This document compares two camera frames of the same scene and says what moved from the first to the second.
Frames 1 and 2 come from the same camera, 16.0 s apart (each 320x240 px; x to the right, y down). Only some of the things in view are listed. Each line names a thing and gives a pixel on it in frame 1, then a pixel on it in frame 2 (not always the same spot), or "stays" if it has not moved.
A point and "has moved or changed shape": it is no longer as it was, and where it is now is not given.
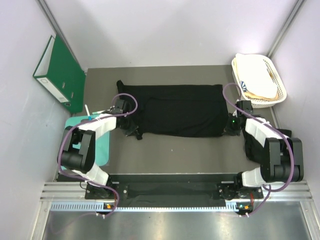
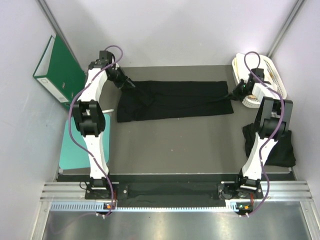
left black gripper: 131,130 → 123,83
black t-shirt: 178,110 has moved or changed shape
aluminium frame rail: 278,190 stays
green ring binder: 59,73 stays
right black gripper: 227,130 → 235,94
